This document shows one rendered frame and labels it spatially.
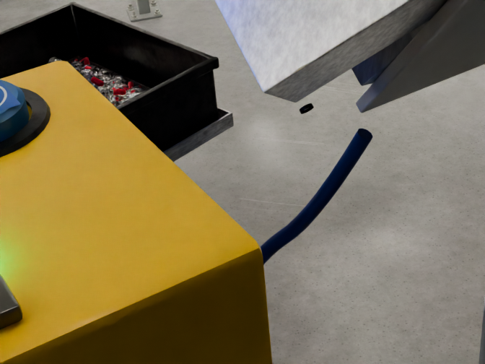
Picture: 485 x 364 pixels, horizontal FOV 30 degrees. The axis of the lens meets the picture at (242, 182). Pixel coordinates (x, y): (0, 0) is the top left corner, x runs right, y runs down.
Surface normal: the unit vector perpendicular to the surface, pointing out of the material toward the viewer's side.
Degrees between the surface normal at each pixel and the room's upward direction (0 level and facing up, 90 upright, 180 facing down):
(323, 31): 55
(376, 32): 130
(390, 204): 0
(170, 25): 0
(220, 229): 0
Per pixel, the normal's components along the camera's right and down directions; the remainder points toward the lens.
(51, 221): -0.08, -0.82
